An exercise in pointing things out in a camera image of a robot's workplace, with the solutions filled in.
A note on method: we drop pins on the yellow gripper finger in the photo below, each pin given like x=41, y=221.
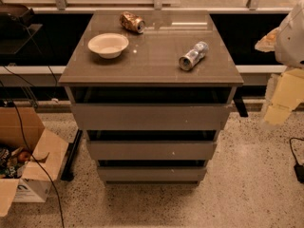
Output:
x=284, y=93
x=268, y=42

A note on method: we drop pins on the grey top drawer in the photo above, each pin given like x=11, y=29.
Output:
x=150, y=117

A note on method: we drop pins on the grey drawer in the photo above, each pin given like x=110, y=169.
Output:
x=167, y=174
x=152, y=151
x=150, y=117

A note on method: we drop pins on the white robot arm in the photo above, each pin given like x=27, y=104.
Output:
x=290, y=43

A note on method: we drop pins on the grey drawer cabinet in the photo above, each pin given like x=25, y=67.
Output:
x=148, y=73

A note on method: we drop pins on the grey bottom drawer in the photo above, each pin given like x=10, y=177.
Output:
x=167, y=174

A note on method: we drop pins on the grey middle drawer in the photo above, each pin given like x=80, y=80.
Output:
x=152, y=151

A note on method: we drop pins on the open cardboard box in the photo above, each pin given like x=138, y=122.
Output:
x=31, y=157

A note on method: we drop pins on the silver blue drink can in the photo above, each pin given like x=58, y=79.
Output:
x=193, y=56

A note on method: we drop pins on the crushed brown soda can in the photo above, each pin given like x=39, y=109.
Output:
x=132, y=22

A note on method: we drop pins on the white bowl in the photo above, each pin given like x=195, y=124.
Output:
x=108, y=45

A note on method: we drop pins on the black table leg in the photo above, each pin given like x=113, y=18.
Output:
x=67, y=173

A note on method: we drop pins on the black device on shelf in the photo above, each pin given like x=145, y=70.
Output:
x=16, y=28

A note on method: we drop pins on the snack bags in box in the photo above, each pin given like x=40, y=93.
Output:
x=12, y=161

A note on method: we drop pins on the black power adapter with cable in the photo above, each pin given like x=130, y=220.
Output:
x=298, y=168

